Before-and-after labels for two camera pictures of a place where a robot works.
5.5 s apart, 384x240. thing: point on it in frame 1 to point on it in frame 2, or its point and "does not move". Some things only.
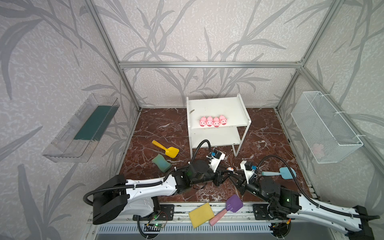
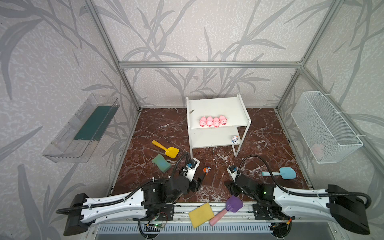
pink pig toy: x=223 y=119 does not move
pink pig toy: x=216 y=121 does not move
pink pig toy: x=209 y=121 does not move
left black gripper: x=217 y=177 to x=197 y=180
